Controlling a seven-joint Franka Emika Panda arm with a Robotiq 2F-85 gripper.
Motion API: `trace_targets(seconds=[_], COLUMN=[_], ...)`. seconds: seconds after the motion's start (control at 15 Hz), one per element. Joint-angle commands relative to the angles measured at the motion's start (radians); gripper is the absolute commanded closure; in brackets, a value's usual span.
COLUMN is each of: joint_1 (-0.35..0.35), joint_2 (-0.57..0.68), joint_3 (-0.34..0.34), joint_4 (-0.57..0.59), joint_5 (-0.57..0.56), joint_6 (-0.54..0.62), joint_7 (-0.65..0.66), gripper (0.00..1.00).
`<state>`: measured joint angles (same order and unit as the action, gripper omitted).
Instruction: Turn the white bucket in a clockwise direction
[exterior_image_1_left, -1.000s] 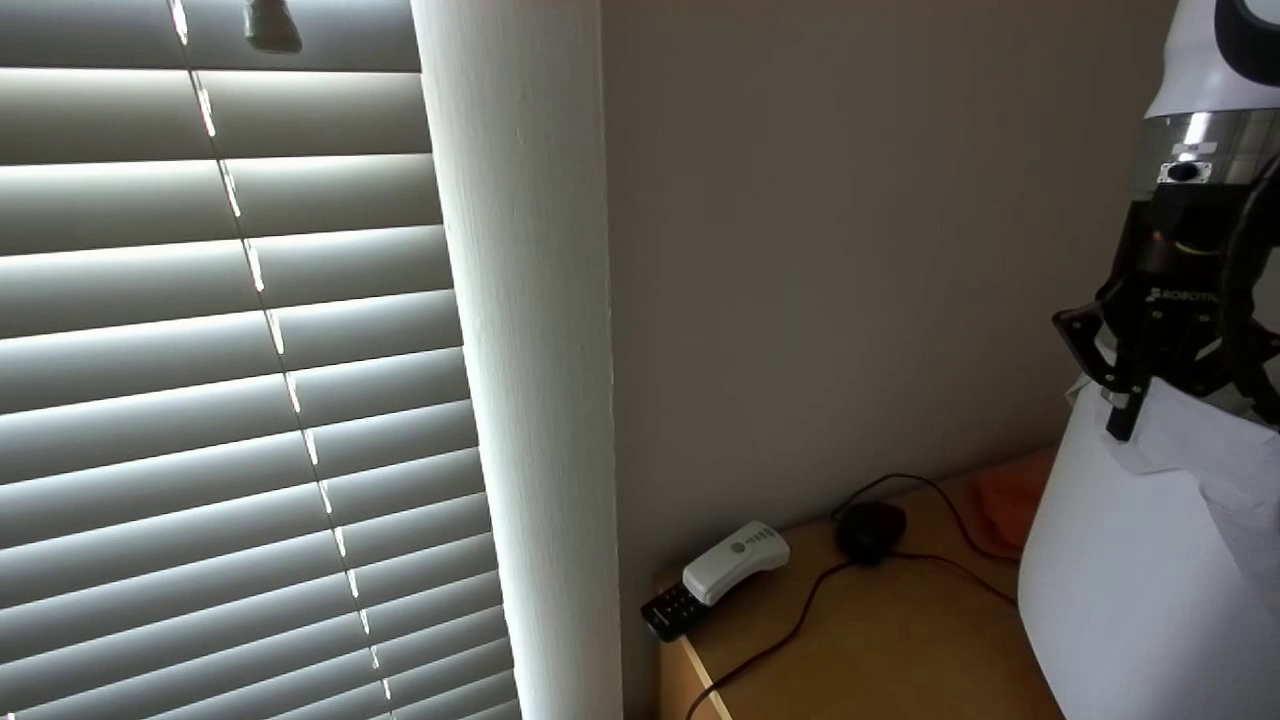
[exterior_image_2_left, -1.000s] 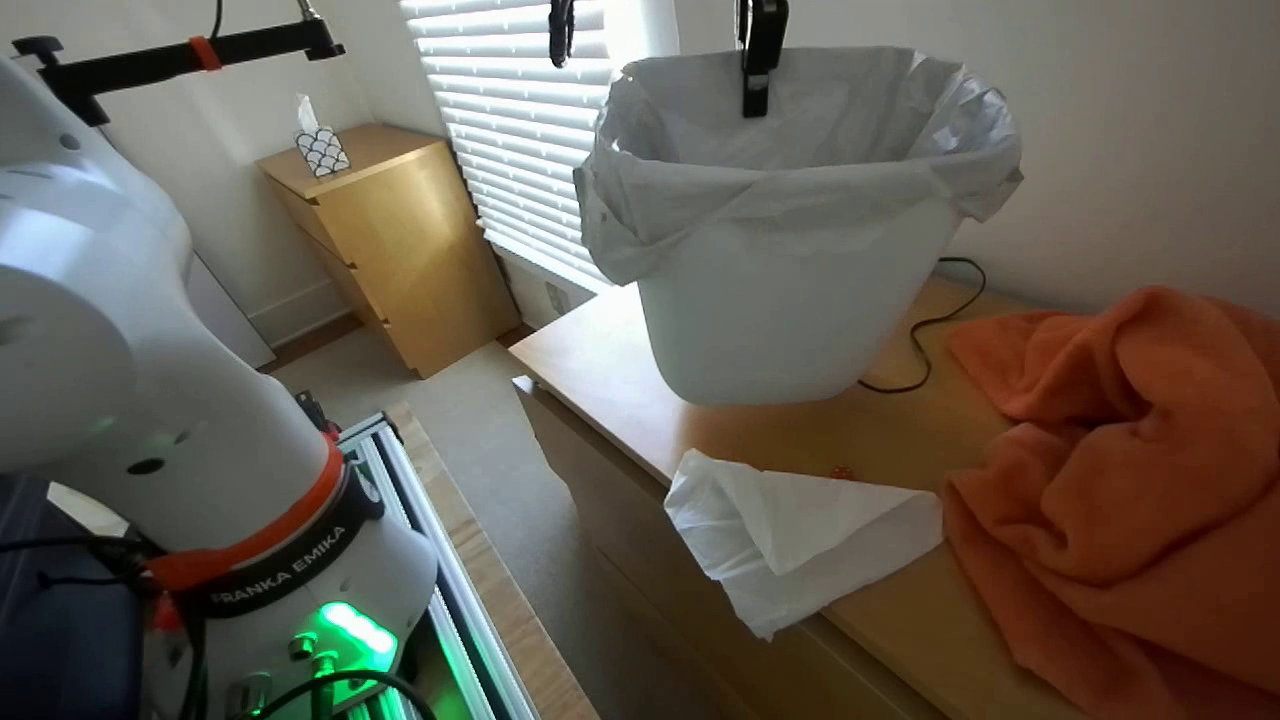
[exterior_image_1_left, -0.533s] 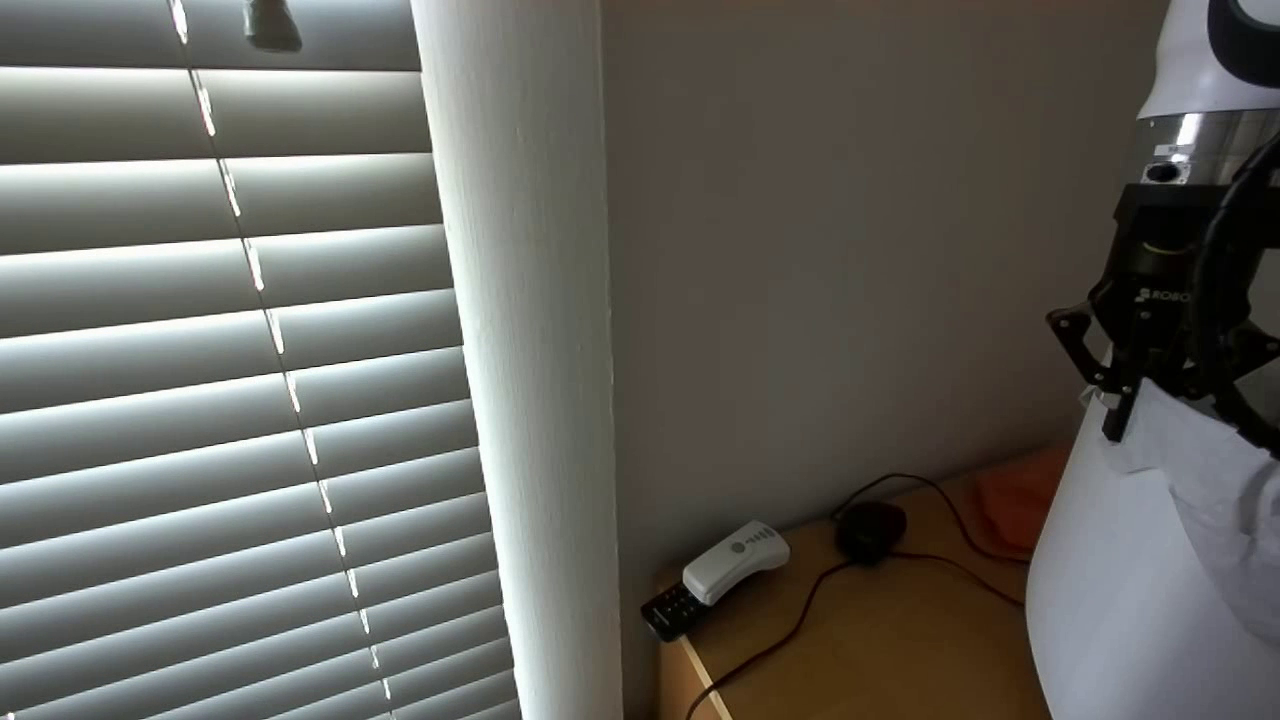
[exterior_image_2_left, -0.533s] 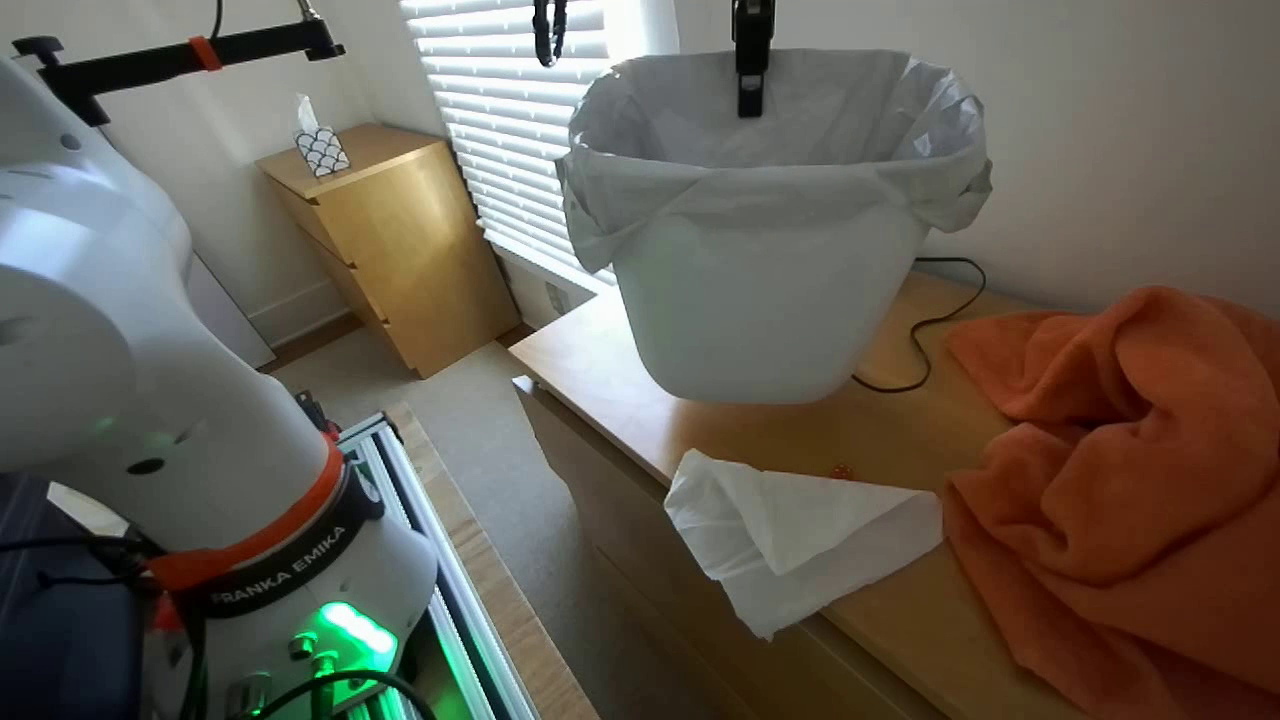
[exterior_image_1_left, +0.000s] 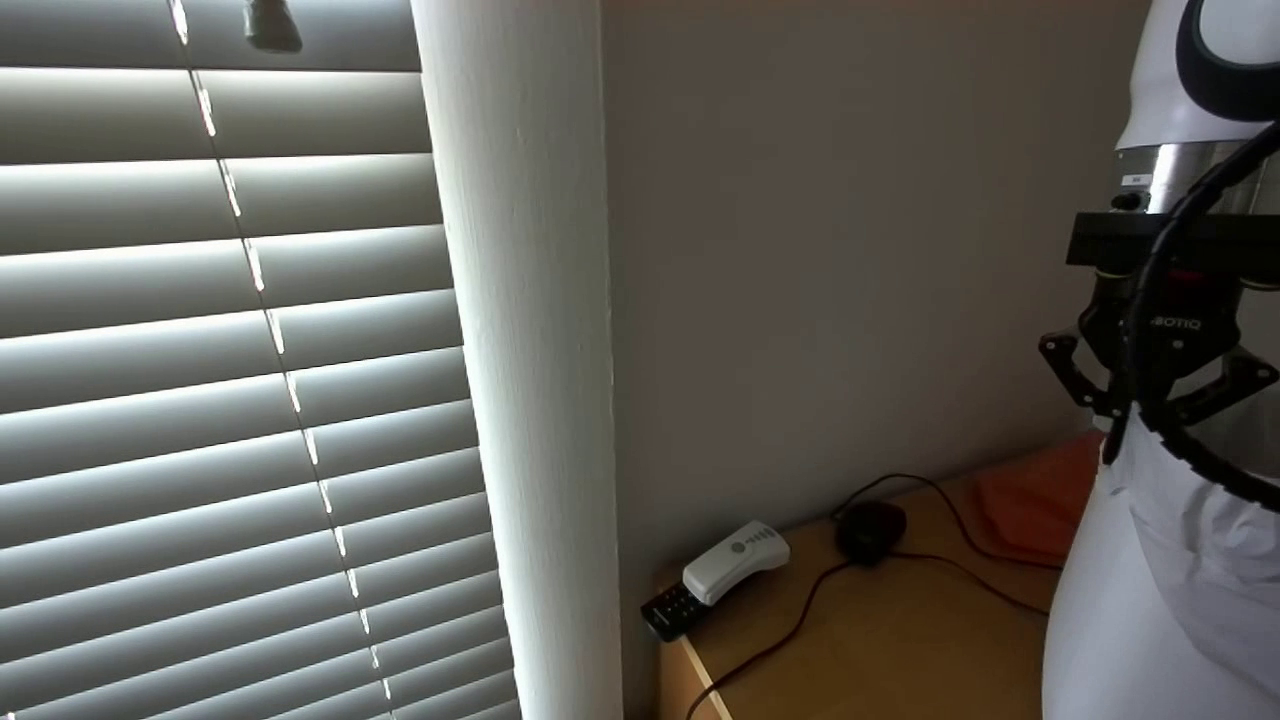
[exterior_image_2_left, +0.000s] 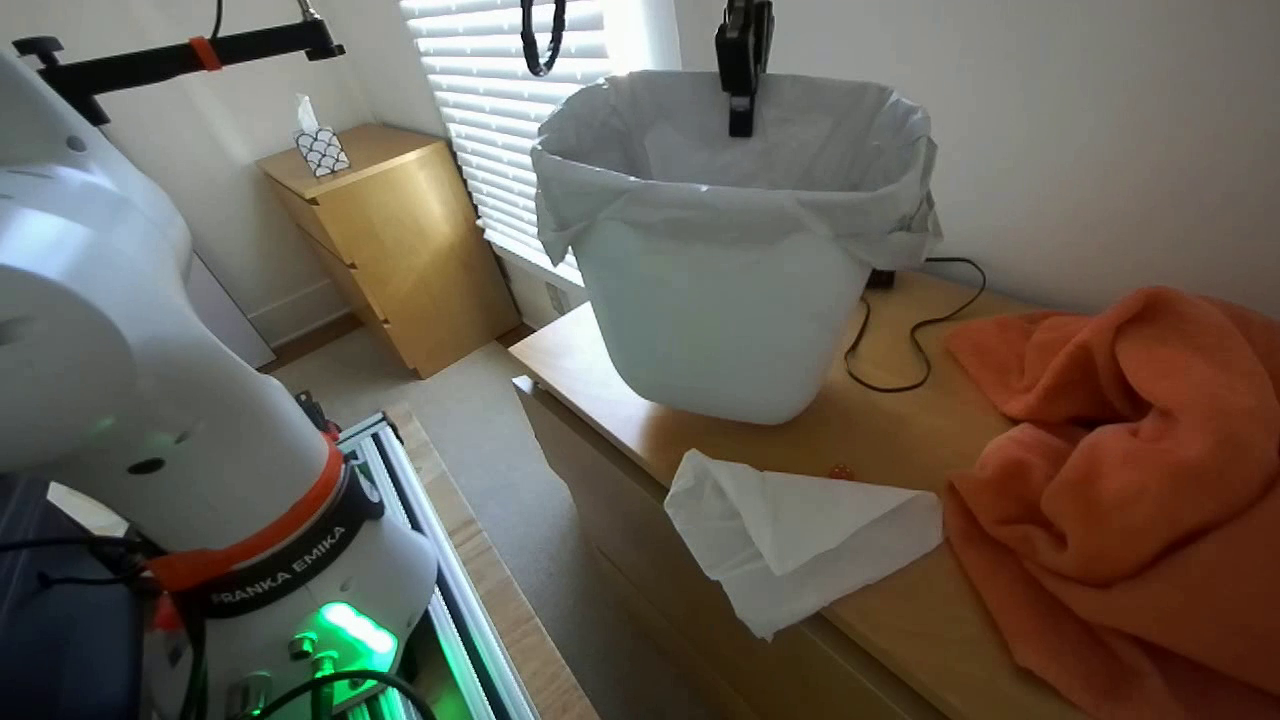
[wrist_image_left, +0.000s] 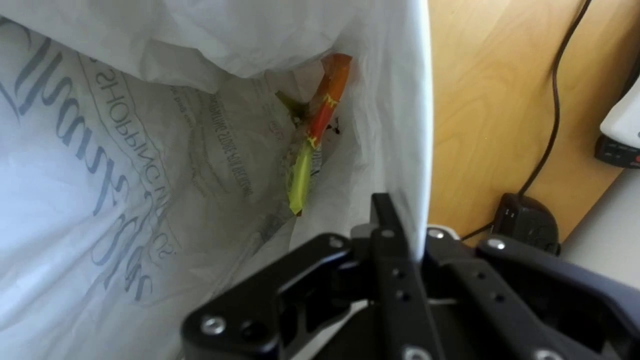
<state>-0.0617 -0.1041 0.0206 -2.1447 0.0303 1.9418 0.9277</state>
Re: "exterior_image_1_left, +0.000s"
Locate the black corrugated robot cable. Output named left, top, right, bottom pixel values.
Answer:
left=1101, top=121, right=1280, bottom=514

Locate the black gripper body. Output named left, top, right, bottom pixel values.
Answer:
left=1075, top=269, right=1248, bottom=392

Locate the white handheld device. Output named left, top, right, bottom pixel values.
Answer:
left=680, top=514, right=797, bottom=607

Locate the thin black cable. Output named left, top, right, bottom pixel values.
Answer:
left=686, top=466, right=1055, bottom=720

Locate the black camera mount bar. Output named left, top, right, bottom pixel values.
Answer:
left=1063, top=208, right=1280, bottom=284

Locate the white plastic bucket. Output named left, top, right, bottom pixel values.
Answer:
left=1036, top=403, right=1280, bottom=720

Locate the orange cloth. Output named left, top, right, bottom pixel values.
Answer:
left=969, top=430, right=1108, bottom=573

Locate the white window frame post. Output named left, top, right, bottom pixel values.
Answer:
left=410, top=0, right=629, bottom=720

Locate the white blind ladder cord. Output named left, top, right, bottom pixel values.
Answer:
left=163, top=0, right=402, bottom=708

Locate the black remote control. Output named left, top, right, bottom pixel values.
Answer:
left=639, top=583, right=707, bottom=645

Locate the dark blind wand knob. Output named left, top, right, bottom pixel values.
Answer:
left=242, top=0, right=306, bottom=55

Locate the grey horizontal window blind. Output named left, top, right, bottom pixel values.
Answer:
left=0, top=0, right=526, bottom=720

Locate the black round puck device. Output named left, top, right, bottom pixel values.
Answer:
left=832, top=497, right=912, bottom=562

